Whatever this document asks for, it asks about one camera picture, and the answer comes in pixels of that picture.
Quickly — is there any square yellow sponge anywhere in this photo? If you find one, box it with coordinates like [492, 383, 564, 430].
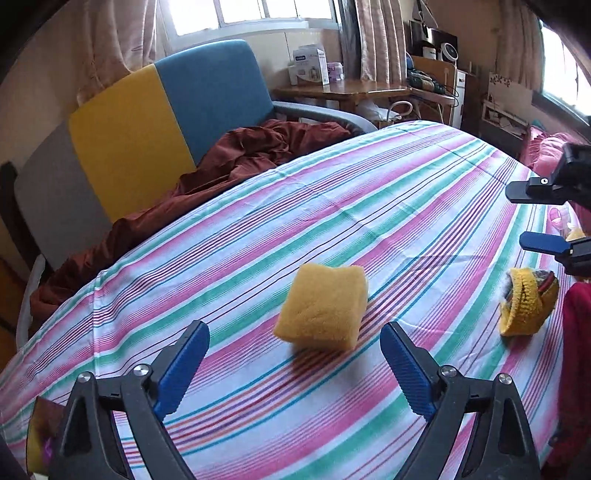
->
[273, 263, 369, 349]

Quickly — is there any pink floral curtain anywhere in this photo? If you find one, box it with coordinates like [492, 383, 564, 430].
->
[353, 0, 407, 86]
[76, 0, 160, 107]

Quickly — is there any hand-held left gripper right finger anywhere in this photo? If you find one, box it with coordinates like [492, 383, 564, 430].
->
[379, 321, 541, 480]

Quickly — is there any grey yellow blue sofa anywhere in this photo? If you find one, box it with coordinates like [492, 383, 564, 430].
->
[13, 39, 377, 352]

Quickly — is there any gold tin box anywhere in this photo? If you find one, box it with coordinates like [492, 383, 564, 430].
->
[25, 397, 65, 476]

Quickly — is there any person's red clothing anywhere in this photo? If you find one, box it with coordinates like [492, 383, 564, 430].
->
[545, 281, 591, 480]

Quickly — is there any striped bed sheet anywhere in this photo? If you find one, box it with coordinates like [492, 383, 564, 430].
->
[0, 120, 583, 480]

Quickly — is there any dark red blanket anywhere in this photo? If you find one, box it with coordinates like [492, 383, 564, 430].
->
[30, 119, 354, 319]

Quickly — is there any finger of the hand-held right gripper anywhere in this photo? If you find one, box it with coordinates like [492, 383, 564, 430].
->
[519, 232, 591, 278]
[505, 178, 575, 204]

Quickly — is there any wooden desk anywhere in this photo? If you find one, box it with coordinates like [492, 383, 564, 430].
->
[272, 78, 458, 116]

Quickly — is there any white carton box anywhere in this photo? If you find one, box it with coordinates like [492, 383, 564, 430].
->
[288, 45, 331, 86]

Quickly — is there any pink bedding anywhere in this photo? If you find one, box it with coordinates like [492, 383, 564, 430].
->
[519, 124, 591, 171]

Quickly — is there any window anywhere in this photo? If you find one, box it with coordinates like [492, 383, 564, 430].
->
[159, 0, 345, 38]
[538, 23, 591, 116]

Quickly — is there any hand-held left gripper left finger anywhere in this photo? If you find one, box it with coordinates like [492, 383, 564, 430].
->
[48, 319, 211, 480]

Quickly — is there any yellow knitted pouch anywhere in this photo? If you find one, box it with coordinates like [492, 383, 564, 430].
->
[499, 268, 560, 337]

